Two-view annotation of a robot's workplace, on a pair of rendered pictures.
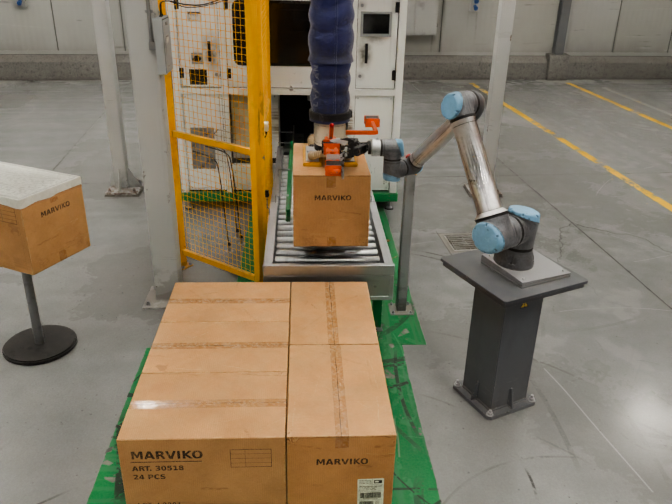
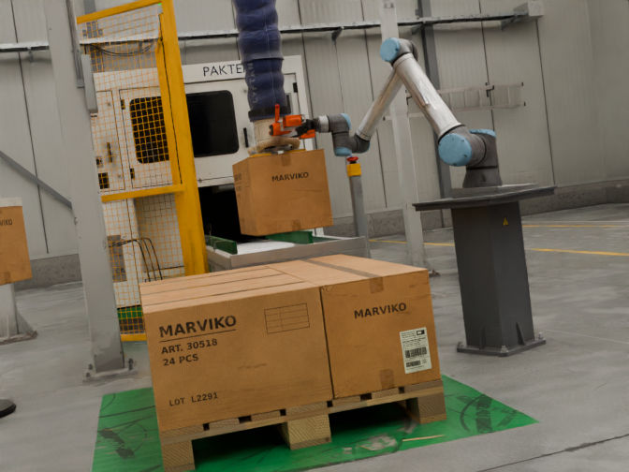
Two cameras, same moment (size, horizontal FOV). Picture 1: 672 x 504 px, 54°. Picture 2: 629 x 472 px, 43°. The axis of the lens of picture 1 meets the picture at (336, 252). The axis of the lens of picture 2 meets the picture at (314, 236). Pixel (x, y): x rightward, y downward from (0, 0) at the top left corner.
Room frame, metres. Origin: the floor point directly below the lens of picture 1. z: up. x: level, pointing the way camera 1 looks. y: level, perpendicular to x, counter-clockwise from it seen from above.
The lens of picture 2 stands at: (-0.87, 0.61, 0.86)
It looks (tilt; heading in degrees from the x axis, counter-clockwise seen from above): 3 degrees down; 351
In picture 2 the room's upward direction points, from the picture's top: 7 degrees counter-clockwise
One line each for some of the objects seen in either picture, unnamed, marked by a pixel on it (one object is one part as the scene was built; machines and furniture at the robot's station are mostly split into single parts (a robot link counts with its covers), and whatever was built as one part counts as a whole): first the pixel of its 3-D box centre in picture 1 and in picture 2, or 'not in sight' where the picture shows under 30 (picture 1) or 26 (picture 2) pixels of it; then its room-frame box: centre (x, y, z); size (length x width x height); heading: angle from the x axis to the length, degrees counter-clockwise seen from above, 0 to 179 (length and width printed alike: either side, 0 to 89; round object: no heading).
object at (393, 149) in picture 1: (391, 148); (337, 123); (3.26, -0.27, 1.21); 0.12 x 0.09 x 0.10; 93
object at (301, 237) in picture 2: not in sight; (291, 234); (4.64, -0.14, 0.60); 1.60 x 0.10 x 0.09; 3
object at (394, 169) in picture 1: (393, 169); (343, 144); (3.26, -0.29, 1.09); 0.12 x 0.09 x 0.12; 129
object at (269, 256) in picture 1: (275, 204); (212, 263); (4.25, 0.43, 0.50); 2.31 x 0.05 x 0.19; 3
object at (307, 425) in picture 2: not in sight; (277, 389); (2.42, 0.30, 0.07); 1.20 x 1.00 x 0.14; 3
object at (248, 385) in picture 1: (267, 382); (269, 324); (2.42, 0.30, 0.34); 1.20 x 1.00 x 0.40; 3
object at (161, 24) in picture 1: (163, 44); (90, 84); (3.80, 0.99, 1.62); 0.20 x 0.05 x 0.30; 3
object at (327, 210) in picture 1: (329, 192); (280, 193); (3.48, 0.05, 0.88); 0.60 x 0.40 x 0.40; 4
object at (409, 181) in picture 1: (405, 239); (363, 249); (3.71, -0.43, 0.50); 0.07 x 0.07 x 1.00; 3
